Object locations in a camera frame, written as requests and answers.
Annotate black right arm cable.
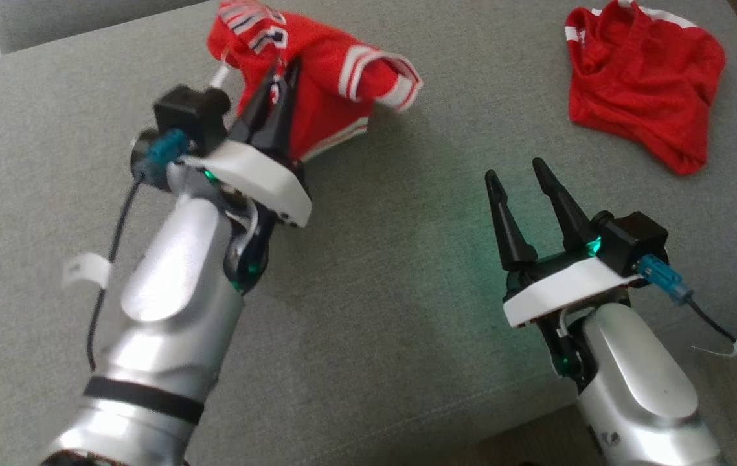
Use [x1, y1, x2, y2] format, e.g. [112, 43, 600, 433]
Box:
[637, 254, 737, 399]

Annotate grey sofa back cushion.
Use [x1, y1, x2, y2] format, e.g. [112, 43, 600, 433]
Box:
[0, 0, 214, 56]

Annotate red jersey with black lettering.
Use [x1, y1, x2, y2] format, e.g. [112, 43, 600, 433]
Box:
[205, 0, 424, 162]

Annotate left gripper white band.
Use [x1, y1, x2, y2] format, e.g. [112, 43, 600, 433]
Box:
[168, 57, 312, 295]

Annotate white cable tag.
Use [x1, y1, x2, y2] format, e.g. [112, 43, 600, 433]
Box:
[691, 340, 737, 358]
[61, 252, 113, 292]

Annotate grey sofa seat cushion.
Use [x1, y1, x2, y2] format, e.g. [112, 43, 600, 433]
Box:
[0, 0, 737, 466]

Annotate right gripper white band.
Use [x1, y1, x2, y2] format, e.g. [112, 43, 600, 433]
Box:
[484, 157, 642, 392]

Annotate red shorts with white stripe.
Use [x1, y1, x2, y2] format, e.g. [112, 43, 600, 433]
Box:
[565, 0, 727, 177]

